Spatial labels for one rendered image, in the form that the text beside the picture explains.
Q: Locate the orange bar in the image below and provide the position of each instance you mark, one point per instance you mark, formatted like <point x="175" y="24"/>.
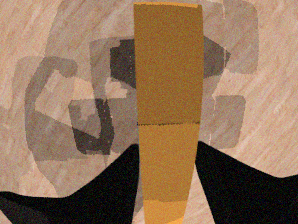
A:
<point x="169" y="50"/>

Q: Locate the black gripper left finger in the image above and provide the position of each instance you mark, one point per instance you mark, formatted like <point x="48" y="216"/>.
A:
<point x="108" y="199"/>

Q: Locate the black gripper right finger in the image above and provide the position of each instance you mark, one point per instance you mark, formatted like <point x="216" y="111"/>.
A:
<point x="239" y="194"/>

